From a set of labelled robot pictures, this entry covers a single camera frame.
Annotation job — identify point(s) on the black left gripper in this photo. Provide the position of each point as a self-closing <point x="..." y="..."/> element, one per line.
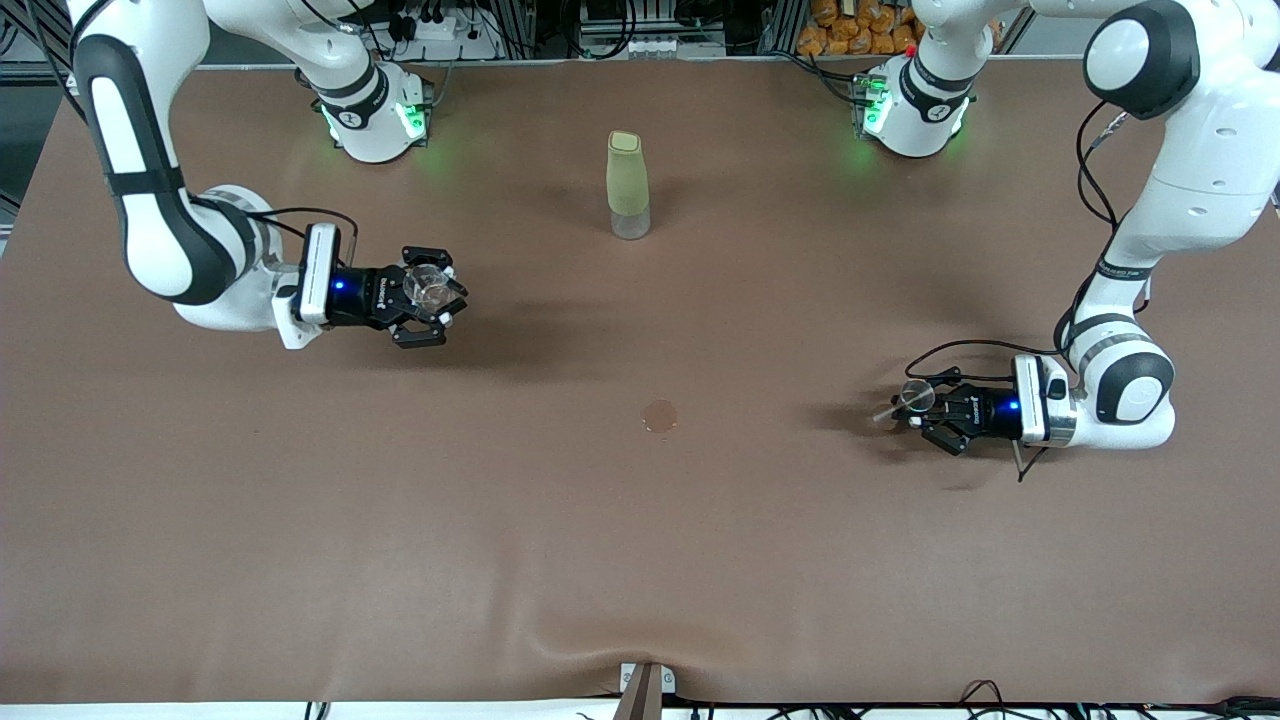
<point x="990" y="410"/>

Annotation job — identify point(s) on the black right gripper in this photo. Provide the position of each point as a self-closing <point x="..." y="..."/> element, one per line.
<point x="365" y="293"/>

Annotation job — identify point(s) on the clear glass cup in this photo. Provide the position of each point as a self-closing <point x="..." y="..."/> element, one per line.
<point x="430" y="288"/>

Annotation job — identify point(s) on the steel double jigger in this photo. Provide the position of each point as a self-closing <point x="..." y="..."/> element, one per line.
<point x="915" y="397"/>

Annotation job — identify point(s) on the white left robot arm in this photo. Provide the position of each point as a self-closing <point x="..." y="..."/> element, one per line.
<point x="1200" y="180"/>

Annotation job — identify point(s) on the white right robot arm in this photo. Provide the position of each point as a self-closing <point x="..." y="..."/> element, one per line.
<point x="160" y="230"/>

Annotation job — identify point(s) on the olive green tall bottle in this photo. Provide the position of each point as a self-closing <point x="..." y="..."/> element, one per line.
<point x="627" y="180"/>

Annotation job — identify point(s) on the round brown coaster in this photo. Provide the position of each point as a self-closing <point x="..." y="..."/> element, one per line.
<point x="660" y="416"/>

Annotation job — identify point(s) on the white power strip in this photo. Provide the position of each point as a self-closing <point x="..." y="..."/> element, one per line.
<point x="440" y="28"/>

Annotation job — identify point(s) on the brown table cover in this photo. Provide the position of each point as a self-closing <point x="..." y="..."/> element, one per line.
<point x="640" y="550"/>

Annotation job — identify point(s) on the orange snack bag pile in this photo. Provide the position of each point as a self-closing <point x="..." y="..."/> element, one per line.
<point x="850" y="30"/>

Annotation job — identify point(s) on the metal table clamp bracket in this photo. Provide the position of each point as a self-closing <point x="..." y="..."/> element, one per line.
<point x="645" y="690"/>

